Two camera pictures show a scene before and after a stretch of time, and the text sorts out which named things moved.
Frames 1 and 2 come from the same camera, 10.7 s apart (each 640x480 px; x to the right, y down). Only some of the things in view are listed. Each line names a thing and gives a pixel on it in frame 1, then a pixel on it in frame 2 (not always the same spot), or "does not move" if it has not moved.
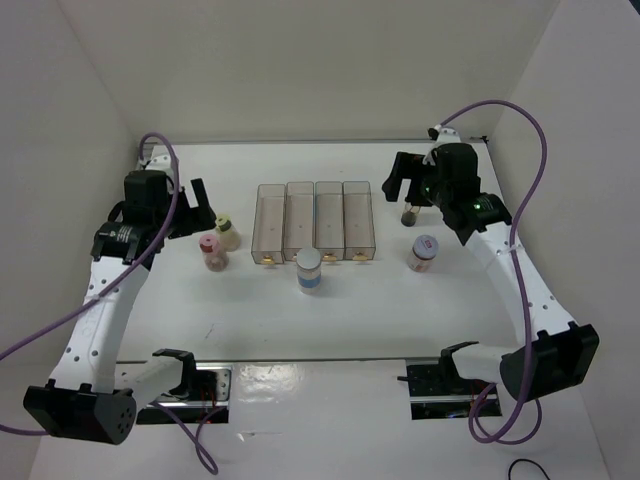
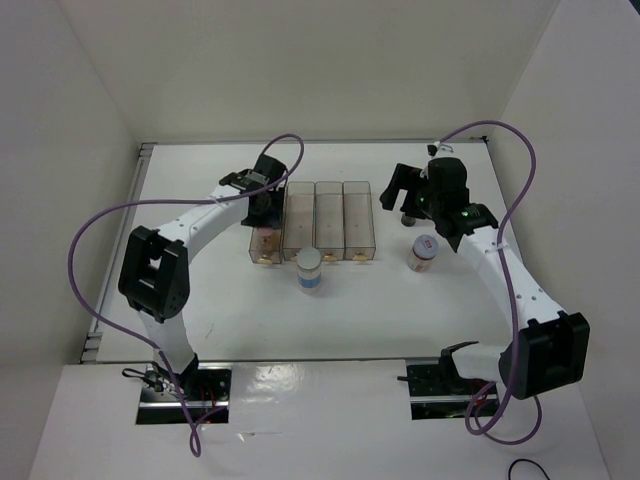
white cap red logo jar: [423, 253] does not move
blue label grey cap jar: [308, 262] does not move
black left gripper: [197, 219] -> [274, 218]
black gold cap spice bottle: [409, 214] does not move
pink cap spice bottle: [215, 259] -> [267, 240]
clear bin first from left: [268, 234] does not move
